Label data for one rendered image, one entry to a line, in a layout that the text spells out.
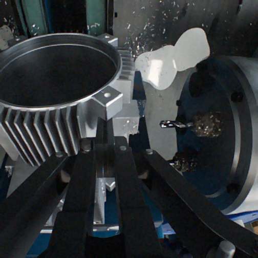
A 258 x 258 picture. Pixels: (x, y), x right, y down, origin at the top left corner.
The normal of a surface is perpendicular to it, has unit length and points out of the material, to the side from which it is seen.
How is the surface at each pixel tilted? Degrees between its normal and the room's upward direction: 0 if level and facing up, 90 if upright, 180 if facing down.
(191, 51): 0
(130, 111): 90
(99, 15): 0
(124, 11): 0
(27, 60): 47
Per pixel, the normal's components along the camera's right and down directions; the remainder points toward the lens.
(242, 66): 0.07, -0.66
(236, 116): -0.63, -0.18
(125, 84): 0.11, 0.77
